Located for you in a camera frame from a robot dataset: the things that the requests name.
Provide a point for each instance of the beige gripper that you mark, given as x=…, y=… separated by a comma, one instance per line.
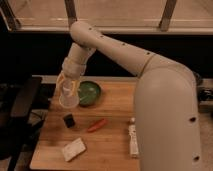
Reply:
x=72, y=70

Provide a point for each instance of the white ceramic cup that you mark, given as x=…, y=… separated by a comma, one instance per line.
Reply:
x=65, y=99

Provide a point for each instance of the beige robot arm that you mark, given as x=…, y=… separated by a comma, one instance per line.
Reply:
x=165, y=98

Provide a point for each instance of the black eraser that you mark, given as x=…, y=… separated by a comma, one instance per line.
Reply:
x=69, y=120

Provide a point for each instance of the green bowl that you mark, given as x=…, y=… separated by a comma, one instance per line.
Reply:
x=89, y=92

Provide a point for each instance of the black chair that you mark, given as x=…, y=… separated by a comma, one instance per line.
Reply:
x=16, y=131

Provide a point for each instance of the white sponge block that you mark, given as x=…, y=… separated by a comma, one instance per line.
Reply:
x=73, y=149

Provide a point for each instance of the white bottle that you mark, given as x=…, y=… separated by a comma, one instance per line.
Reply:
x=133, y=146

